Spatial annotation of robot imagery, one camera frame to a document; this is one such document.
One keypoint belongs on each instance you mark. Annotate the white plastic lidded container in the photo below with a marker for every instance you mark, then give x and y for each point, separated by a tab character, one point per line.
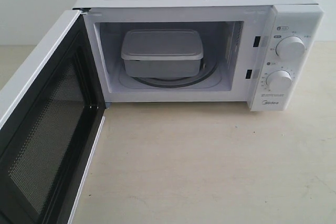
160	53

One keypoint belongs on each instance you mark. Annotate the white microwave door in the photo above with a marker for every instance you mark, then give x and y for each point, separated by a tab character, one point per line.
51	117

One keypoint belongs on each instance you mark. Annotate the glass microwave turntable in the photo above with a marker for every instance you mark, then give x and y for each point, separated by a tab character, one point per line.
207	68

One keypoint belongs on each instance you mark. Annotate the white microwave oven body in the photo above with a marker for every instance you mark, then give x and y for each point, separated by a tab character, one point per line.
242	35

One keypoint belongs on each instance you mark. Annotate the lower white control knob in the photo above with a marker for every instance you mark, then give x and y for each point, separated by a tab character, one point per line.
279	81

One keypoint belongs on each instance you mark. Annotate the white control knob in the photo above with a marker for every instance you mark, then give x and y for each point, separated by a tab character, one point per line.
290	48
279	81

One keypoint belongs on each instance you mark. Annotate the upper white control knob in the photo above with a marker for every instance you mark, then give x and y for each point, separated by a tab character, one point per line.
290	48

